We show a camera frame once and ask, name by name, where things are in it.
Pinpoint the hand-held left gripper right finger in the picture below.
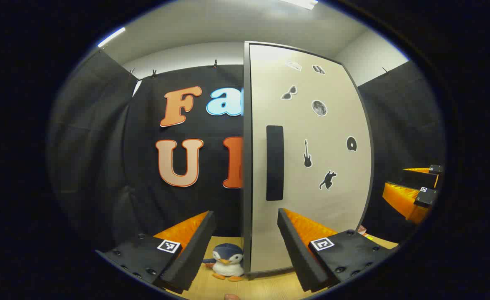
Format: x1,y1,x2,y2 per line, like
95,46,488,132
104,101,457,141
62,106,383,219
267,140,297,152
277,208,400,293

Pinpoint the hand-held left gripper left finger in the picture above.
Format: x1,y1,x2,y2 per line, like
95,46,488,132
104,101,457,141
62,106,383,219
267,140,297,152
95,210,217,292

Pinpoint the beige cabinet door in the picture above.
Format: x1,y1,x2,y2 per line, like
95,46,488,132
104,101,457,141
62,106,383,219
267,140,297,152
249,43,374,273

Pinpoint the black cabinet door handle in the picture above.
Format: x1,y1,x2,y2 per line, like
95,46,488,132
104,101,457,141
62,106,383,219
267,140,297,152
266,125,285,202

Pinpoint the penguin plush toy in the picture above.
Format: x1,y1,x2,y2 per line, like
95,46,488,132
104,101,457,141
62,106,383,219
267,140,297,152
203,243,245,282

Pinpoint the black backdrop cloth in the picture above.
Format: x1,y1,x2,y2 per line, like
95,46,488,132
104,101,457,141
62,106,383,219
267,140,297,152
47,49,445,250

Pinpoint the ceiling light panel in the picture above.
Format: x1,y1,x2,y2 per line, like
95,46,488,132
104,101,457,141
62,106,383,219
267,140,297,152
278,0,318,10

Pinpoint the long ceiling light strip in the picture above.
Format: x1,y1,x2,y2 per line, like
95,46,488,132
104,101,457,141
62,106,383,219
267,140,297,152
98,27,126,48

